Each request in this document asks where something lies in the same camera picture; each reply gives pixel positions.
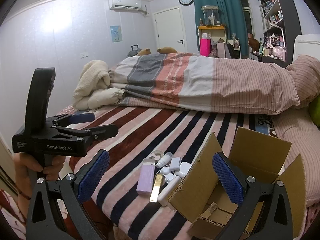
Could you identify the striped plush bed blanket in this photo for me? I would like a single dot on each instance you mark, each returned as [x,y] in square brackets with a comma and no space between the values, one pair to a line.
[146,134]

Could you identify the dark bookshelf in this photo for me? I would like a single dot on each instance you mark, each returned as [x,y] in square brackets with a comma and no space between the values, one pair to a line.
[282,26]

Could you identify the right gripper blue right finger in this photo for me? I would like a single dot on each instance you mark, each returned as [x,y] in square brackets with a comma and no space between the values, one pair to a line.
[228,179]

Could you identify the white air conditioner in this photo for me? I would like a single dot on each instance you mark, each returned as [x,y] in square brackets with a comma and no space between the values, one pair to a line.
[134,5]

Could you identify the glass display case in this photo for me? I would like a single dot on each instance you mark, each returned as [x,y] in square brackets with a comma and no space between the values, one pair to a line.
[211,15]

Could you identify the blue wall poster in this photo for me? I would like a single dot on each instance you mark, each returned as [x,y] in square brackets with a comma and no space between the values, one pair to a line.
[116,34]

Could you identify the white earbuds case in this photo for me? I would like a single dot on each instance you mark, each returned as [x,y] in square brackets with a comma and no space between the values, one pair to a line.
[183,169]

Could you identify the white square charger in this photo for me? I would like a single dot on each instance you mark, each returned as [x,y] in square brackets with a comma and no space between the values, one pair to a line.
[175,164]

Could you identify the yellow white desk shelf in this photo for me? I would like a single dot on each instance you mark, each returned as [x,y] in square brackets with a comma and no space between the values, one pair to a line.
[215,33]

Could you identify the white small bottle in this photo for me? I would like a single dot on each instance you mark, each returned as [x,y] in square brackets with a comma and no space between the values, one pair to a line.
[164,160]

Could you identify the brown plush bear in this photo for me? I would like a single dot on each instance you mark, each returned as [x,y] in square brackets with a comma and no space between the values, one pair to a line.
[166,50]

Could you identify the white headboard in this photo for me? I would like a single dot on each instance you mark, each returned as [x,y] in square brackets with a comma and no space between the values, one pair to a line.
[307,44]

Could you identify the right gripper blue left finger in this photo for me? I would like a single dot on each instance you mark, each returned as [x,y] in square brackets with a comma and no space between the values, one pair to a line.
[90,174]

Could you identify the person's left hand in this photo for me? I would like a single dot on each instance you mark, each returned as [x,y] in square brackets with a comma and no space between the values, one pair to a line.
[24,163]

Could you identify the brown cardboard box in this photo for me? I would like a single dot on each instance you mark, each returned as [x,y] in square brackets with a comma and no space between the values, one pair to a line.
[274,197]

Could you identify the cream fleece blanket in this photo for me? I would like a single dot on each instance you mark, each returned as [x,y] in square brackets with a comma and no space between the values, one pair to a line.
[94,87]

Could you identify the teal curtain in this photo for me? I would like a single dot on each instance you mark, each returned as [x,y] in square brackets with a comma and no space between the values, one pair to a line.
[231,14]

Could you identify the white rectangular case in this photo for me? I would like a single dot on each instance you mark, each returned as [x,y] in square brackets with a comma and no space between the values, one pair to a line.
[164,195]

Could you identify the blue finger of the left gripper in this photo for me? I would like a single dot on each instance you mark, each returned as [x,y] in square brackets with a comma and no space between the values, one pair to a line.
[90,134]
[65,120]

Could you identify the striped pink duvet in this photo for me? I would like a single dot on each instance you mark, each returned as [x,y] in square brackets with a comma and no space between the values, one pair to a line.
[207,84]

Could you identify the pink gift bag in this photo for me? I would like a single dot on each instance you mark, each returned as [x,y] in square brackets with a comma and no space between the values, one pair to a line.
[205,47]

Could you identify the white door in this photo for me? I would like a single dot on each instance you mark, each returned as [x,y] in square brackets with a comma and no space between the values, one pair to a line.
[169,29]

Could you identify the green plush toy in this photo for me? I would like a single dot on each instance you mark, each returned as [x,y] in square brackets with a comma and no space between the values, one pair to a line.
[314,111]

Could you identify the lilac rectangular box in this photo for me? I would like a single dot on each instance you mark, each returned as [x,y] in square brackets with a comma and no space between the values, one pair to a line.
[145,182]

